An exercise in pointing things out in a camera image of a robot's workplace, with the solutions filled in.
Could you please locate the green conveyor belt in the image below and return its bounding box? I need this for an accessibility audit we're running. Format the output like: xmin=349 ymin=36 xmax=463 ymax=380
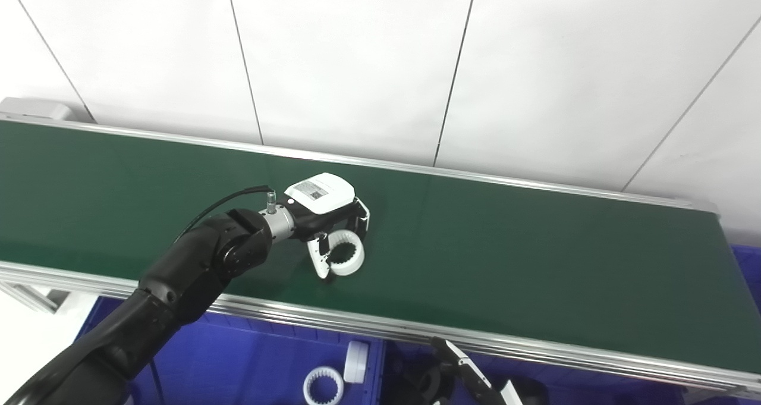
xmin=0 ymin=120 xmax=761 ymax=375
xmin=0 ymin=112 xmax=761 ymax=401

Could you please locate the blue bin with black parts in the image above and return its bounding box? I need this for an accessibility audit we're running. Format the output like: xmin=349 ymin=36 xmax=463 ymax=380
xmin=380 ymin=340 xmax=761 ymax=405

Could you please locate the grey conveyor end housing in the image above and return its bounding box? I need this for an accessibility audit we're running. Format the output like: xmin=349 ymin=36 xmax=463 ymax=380
xmin=0 ymin=97 xmax=73 ymax=123

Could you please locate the blue bin with white parts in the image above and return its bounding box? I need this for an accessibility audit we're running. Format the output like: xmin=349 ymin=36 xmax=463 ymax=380
xmin=74 ymin=295 xmax=388 ymax=405

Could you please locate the large empty blue bin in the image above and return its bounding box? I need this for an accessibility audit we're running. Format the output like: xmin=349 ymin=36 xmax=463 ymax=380
xmin=729 ymin=244 xmax=761 ymax=312

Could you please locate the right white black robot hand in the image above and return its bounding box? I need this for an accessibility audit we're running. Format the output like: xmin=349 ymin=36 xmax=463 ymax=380
xmin=431 ymin=337 xmax=519 ymax=405

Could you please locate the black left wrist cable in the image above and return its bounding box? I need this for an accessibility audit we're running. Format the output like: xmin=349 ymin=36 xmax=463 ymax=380
xmin=172 ymin=184 xmax=276 ymax=246

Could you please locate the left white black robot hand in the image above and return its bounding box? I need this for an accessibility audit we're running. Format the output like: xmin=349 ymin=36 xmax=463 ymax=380
xmin=284 ymin=172 xmax=370 ymax=280

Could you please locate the white ring gear part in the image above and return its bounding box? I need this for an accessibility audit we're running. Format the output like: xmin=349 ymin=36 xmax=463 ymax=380
xmin=343 ymin=340 xmax=370 ymax=384
xmin=325 ymin=229 xmax=365 ymax=277
xmin=303 ymin=366 xmax=345 ymax=405

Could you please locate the black ring gear part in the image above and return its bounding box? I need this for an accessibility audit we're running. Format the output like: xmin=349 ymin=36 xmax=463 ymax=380
xmin=415 ymin=366 xmax=444 ymax=401

